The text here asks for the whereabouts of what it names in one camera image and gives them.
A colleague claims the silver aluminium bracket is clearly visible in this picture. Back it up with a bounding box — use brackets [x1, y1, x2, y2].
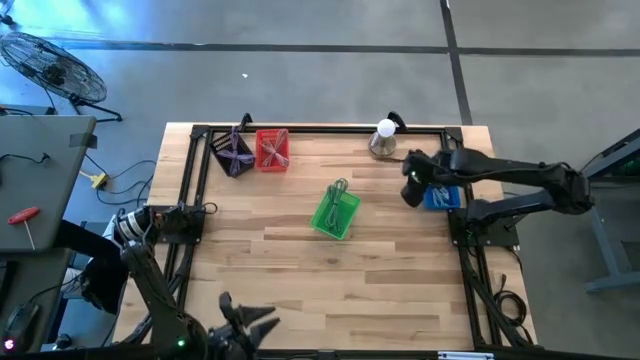
[438, 351, 496, 360]

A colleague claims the red plastic basket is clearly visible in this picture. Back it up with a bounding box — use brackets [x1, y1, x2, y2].
[254, 128, 291, 174]

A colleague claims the green plastic basket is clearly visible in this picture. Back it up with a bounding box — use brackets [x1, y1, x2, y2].
[308, 184, 362, 241]

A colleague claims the black power cable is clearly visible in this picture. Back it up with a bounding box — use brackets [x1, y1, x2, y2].
[84, 152, 158, 206]

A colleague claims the yellow power plug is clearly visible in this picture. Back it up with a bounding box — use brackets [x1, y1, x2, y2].
[79, 169, 109, 191]

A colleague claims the black floor fan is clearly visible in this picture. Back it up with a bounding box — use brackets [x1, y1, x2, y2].
[0, 30, 124, 124]

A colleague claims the black coiled floor cable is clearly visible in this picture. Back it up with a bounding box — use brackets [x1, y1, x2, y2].
[492, 272, 529, 331]

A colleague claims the blue plastic basket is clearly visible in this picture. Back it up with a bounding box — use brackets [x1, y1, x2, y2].
[423, 184, 462, 211]

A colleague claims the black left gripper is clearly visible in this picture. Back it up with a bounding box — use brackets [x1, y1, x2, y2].
[207, 292, 281, 360]

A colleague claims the red handled hex key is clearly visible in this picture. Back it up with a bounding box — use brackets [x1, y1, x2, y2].
[7, 206, 41, 251]

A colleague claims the black computer mouse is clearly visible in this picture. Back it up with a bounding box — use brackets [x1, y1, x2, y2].
[2, 301, 41, 346]

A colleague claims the grey standing desk frame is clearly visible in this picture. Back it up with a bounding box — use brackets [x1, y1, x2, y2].
[549, 127, 640, 294]

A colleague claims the purple cable bundle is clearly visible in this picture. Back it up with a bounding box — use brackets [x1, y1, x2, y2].
[215, 127, 257, 176]

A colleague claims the white bulb table lamp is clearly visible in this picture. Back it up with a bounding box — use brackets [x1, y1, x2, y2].
[368, 118, 400, 157]

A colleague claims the black aluminium table frame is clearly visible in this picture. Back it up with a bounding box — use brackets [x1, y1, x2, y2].
[119, 112, 541, 360]

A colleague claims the grey desk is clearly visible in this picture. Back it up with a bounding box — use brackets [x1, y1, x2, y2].
[0, 114, 99, 254]

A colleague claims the dark desk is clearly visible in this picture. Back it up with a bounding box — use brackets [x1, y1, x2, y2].
[0, 247, 74, 354]

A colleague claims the black plastic basket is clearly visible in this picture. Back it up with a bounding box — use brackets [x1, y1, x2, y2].
[209, 127, 257, 179]

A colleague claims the person's leg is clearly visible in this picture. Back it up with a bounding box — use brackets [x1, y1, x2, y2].
[49, 219, 132, 316]

